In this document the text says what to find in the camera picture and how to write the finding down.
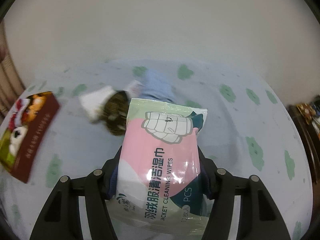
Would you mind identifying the cluttered shelf with items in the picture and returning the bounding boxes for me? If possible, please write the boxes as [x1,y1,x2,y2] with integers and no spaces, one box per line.
[287,97,320,185]

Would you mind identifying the light blue sock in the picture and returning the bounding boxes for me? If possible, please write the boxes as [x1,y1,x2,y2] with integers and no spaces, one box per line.
[139,69,176,103]

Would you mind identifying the pink wet wipes pack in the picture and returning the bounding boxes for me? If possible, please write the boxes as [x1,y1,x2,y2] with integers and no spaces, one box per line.
[107,98,208,235]

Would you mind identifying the orange big-eyed squishy toy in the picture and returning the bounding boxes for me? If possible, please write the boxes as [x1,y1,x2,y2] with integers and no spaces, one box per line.
[27,94,46,122]

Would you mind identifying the white floral pad packet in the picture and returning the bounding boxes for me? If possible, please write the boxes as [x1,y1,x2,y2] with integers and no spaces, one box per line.
[124,80,143,98]

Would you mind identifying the folded white cloth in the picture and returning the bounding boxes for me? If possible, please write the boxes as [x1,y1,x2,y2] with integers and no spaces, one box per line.
[79,86,116,123]

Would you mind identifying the beige patterned curtain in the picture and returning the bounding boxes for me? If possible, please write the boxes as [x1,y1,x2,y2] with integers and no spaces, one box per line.
[0,21,25,121]

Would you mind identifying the gold tin box red sides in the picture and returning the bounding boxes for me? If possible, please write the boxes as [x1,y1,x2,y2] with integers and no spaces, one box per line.
[1,91,60,184]

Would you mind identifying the dark green patterned scrunchie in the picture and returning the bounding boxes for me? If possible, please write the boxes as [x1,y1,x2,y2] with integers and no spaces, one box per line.
[101,90,129,136]

